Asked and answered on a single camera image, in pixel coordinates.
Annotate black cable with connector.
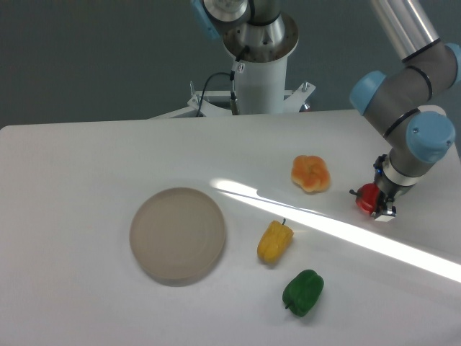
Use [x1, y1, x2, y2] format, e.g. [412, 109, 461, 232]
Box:
[196, 45, 251, 117]

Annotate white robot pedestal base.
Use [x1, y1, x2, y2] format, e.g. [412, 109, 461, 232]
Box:
[158, 12, 316, 119]

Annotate yellow toy pepper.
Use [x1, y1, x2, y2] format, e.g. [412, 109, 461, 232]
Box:
[256, 219, 294, 264]

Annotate green toy pepper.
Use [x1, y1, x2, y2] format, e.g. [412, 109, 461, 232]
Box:
[282, 269, 324, 317]

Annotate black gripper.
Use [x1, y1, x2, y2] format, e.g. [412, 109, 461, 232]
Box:
[370, 154, 418, 222]

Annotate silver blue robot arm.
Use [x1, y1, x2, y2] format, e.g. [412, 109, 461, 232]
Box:
[191, 1, 460, 222]

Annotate beige round plate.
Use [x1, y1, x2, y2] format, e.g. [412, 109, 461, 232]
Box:
[129, 187, 226, 286]

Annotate orange knotted bread roll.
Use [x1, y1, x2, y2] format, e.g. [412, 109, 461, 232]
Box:
[291, 155, 331, 193]

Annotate red toy pepper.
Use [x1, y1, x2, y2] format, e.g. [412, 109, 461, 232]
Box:
[349, 183, 380, 215]

